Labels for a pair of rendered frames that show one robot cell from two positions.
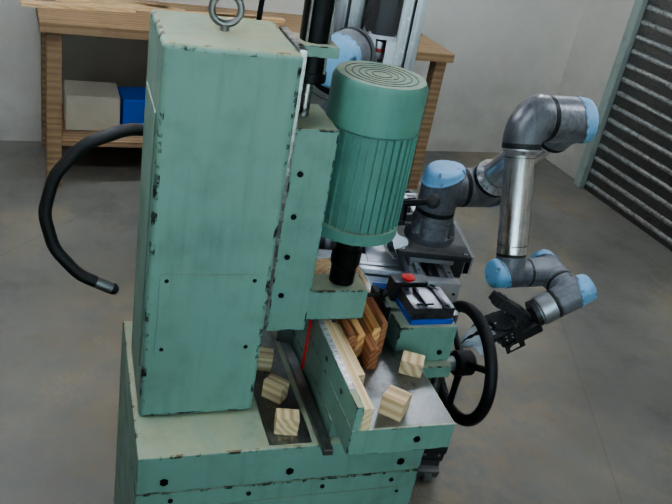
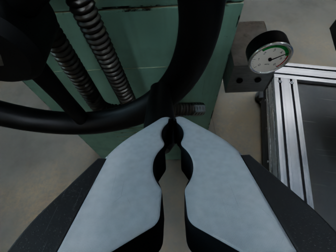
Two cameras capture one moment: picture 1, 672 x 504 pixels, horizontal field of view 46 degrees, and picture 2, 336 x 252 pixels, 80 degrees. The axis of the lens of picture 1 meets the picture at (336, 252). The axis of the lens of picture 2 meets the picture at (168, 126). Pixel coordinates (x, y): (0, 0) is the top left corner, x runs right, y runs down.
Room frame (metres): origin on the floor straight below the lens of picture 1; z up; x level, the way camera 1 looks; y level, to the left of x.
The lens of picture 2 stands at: (1.67, -0.41, 0.89)
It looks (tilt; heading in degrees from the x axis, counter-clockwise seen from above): 62 degrees down; 116
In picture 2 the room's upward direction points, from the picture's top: 6 degrees counter-clockwise
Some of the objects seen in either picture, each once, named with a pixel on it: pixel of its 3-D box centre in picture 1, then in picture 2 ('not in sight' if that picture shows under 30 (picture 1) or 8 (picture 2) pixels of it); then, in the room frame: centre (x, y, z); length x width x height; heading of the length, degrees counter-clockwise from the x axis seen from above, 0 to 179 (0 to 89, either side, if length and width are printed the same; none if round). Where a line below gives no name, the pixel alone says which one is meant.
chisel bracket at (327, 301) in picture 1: (327, 298); not in sight; (1.39, 0.00, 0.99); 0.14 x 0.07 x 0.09; 112
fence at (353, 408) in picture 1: (314, 323); not in sight; (1.39, 0.02, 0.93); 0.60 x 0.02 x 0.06; 22
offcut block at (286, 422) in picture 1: (286, 421); not in sight; (1.19, 0.03, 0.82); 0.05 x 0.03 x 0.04; 100
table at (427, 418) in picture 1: (373, 343); not in sight; (1.44, -0.12, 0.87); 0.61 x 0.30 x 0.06; 22
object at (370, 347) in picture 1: (355, 326); not in sight; (1.41, -0.07, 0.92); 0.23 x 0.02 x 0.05; 22
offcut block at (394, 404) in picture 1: (395, 403); not in sight; (1.19, -0.16, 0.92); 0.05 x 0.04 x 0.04; 69
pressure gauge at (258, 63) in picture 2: not in sight; (265, 55); (1.72, -0.12, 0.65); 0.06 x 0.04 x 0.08; 22
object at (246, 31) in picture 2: not in sight; (245, 57); (1.69, -0.06, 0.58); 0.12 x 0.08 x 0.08; 112
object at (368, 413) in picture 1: (322, 324); not in sight; (1.40, 0.00, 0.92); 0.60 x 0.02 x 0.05; 22
